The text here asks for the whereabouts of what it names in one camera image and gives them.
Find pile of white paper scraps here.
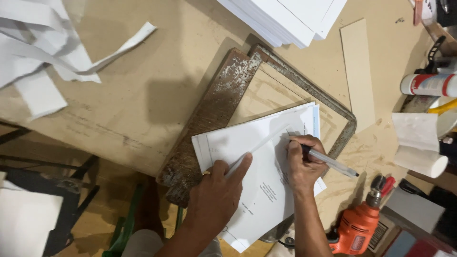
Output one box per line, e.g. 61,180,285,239
0,0,158,120

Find person's right hand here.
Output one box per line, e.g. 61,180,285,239
286,135,329,195

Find white glue tube red bands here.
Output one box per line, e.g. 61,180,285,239
400,73,457,98

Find white board sheet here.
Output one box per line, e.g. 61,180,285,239
0,171,64,257

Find grey flat box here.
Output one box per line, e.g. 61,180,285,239
383,186,445,235

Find person's left hand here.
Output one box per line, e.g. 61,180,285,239
186,153,253,236

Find printed white paper booklet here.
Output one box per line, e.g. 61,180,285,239
191,102,327,253

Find yellow tool handle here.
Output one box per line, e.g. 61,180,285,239
427,98,457,115

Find clear plastic ruler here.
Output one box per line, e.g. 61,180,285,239
226,124,291,178

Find beige cardboard strip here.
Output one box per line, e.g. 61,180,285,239
339,19,376,134

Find rusty metal frame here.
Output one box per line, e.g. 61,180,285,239
156,44,358,244

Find white bowl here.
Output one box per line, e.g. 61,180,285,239
437,110,457,139

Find black handled tool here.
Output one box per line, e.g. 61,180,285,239
415,35,447,75

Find person's grey trousers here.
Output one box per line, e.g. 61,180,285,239
121,229,224,257

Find pink stick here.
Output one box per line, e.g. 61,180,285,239
413,0,424,26

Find rolled white paper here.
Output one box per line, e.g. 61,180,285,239
391,112,449,178

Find clear pen with black cap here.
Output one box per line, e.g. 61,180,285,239
286,130,360,178

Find green metal stool frame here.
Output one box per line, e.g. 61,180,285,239
102,183,185,257

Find stack of white sheets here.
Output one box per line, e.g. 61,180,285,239
216,0,348,49

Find black metal stand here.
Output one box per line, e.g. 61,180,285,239
0,121,101,257

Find orange electric drill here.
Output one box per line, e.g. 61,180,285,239
326,174,396,255

